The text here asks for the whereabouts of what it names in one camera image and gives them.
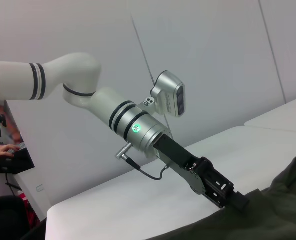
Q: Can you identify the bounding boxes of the dark green printed T-shirt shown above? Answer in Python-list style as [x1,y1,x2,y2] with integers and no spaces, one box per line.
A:
[20,152,296,240]

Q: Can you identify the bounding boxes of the blurred seated person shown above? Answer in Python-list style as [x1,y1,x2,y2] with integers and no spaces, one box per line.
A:
[0,103,25,148]

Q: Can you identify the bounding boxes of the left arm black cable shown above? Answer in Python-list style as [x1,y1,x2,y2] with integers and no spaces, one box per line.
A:
[115,143,169,181]

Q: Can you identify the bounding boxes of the black laptop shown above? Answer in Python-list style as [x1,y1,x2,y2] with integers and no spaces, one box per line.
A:
[0,147,36,175]

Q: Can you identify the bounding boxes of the bystander hand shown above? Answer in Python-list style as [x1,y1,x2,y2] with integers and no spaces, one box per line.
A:
[0,144,20,159]

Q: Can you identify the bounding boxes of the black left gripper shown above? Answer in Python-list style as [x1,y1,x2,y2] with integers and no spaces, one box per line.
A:
[153,134,250,213]

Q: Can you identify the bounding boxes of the black office chair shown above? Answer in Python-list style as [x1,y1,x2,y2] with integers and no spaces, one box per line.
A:
[0,195,41,240]

